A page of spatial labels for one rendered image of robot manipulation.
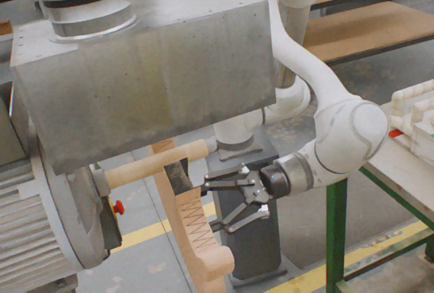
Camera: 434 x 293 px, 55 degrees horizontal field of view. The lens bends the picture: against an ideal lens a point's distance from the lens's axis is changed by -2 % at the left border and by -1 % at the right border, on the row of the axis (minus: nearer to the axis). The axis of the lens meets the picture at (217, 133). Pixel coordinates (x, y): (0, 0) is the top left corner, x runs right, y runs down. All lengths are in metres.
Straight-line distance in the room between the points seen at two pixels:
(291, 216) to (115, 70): 1.99
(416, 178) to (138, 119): 0.84
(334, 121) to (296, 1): 0.55
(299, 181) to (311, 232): 1.40
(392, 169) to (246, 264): 1.01
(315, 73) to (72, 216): 0.55
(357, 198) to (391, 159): 1.28
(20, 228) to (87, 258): 0.11
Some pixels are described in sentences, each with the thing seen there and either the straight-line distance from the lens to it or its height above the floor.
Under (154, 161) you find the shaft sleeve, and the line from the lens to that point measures 0.73.
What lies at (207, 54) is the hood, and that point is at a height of 1.48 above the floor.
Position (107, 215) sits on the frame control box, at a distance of 1.02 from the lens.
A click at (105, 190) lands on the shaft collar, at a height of 1.25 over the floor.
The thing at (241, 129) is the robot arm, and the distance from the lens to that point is 1.61.
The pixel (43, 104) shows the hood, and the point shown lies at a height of 1.48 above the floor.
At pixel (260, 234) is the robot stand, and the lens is 1.91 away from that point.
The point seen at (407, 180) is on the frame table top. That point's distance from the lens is 1.19.
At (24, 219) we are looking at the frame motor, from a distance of 0.63.
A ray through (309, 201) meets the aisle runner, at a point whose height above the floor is 0.00.
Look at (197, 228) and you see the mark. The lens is 0.75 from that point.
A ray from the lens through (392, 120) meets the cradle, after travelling 1.35.
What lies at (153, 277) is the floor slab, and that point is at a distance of 2.24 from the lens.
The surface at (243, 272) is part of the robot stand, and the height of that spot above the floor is 0.08.
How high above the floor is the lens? 1.66
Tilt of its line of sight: 32 degrees down
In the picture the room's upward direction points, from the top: 9 degrees counter-clockwise
